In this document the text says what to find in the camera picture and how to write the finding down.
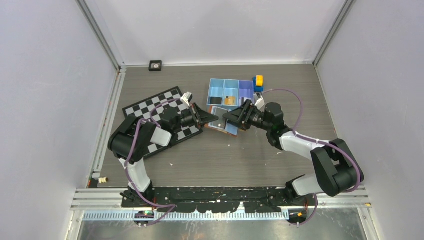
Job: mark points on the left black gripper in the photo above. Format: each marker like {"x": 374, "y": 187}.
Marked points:
{"x": 201, "y": 116}

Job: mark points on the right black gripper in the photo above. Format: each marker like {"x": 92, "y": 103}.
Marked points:
{"x": 238, "y": 116}

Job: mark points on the brown leather card holder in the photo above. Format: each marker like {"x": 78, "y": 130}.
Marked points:
{"x": 230, "y": 128}

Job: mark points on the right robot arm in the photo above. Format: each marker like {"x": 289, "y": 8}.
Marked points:
{"x": 335, "y": 168}

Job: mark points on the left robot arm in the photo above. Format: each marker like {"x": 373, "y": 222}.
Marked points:
{"x": 131, "y": 142}

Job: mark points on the orange card in bin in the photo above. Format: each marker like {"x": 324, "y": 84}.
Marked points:
{"x": 230, "y": 101}

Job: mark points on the grey card in holder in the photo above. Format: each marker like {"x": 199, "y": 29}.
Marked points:
{"x": 221, "y": 122}

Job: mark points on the black card in bin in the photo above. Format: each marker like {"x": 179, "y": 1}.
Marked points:
{"x": 215, "y": 100}

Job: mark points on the light blue middle bin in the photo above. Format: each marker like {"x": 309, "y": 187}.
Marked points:
{"x": 231, "y": 88}

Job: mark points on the light blue bin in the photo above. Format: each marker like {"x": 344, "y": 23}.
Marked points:
{"x": 231, "y": 88}
{"x": 216, "y": 89}

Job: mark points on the light blue left bin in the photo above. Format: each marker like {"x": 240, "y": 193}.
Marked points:
{"x": 216, "y": 89}

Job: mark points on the purple right bin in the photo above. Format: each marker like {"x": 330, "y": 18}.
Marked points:
{"x": 245, "y": 91}

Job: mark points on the blue yellow toy block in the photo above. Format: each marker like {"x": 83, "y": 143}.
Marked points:
{"x": 258, "y": 83}

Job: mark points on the black white chessboard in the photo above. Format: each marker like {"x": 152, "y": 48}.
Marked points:
{"x": 151, "y": 108}

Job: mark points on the small black square box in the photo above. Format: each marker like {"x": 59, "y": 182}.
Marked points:
{"x": 155, "y": 66}

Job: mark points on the cream chess piece on floor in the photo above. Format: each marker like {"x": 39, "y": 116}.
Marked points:
{"x": 103, "y": 180}

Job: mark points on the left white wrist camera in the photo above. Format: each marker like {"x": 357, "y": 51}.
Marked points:
{"x": 186, "y": 99}

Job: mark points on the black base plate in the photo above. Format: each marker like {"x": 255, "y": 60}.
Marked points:
{"x": 216, "y": 200}

